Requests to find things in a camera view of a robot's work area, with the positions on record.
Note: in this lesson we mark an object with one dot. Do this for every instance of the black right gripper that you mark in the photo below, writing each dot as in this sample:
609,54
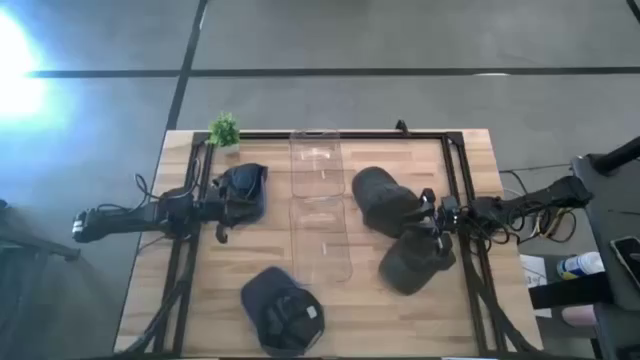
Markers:
442,215

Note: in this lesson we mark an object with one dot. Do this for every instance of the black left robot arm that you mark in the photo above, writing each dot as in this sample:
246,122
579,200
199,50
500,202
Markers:
120,220

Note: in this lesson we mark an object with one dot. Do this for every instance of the pink rounded object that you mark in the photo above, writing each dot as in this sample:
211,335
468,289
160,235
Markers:
580,316

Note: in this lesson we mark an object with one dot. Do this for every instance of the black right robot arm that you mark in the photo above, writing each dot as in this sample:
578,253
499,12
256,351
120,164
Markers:
530,202

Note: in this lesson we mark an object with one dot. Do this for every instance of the navy cap with white label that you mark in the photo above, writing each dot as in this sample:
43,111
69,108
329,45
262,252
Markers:
280,310

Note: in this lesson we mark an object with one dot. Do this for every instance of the small green potted plant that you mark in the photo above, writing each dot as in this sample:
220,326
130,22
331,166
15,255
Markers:
223,131

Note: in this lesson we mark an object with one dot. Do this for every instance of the navy baseball cap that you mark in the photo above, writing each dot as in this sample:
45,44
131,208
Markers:
247,192

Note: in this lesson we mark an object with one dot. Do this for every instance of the black flat bar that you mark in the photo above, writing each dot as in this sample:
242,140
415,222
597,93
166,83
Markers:
570,291

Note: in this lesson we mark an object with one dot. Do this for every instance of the black side desk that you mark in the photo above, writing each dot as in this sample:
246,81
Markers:
615,210

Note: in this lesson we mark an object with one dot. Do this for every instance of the white blue spray can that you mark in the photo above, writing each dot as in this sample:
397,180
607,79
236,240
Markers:
580,265

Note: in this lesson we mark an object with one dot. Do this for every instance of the black smartphone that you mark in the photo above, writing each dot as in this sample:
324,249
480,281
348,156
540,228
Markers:
629,257

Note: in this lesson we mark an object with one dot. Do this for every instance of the clear plastic bin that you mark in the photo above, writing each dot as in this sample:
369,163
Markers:
317,162
320,240

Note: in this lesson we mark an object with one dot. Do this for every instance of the dark fuzzy beanie hat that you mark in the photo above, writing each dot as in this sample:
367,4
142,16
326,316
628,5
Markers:
382,200

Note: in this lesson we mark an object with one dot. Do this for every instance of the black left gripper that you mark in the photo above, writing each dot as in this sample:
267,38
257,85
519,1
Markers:
215,210

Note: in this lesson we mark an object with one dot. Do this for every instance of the white paper sheet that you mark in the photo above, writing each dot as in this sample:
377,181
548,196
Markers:
535,280

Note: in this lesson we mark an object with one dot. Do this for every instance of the black metal table frame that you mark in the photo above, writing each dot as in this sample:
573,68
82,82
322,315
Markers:
350,135

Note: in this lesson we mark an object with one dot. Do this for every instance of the black pole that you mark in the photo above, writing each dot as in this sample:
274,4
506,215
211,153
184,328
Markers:
617,157

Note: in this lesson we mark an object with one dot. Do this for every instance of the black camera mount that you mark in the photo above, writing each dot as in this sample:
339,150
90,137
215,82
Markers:
401,127

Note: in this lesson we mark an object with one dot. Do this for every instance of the dark grey baseball cap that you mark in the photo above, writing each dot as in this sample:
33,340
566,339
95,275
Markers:
412,265

